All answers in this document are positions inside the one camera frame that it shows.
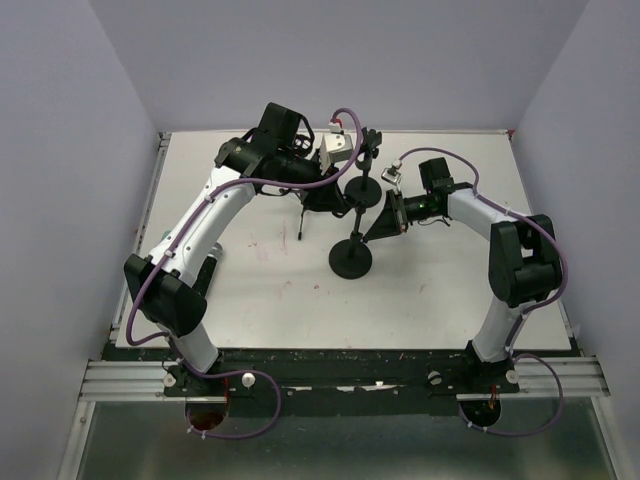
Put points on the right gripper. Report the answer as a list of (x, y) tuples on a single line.
[(393, 219)]

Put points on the black round-base clip stand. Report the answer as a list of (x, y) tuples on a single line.
[(364, 189)]

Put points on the black silver-head microphone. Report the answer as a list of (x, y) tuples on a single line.
[(207, 270)]

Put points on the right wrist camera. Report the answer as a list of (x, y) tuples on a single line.
[(392, 175)]

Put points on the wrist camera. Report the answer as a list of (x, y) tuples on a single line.
[(392, 175), (334, 148)]

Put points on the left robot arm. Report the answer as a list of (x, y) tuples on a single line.
[(273, 153)]

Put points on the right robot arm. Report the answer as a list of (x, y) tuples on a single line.
[(524, 265)]

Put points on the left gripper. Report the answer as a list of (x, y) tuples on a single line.
[(326, 197)]

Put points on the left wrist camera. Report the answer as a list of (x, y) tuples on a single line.
[(334, 148)]

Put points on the black tripod shock-mount stand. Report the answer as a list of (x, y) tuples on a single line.
[(302, 200)]

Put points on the black mounting rail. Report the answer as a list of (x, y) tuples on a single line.
[(341, 382)]

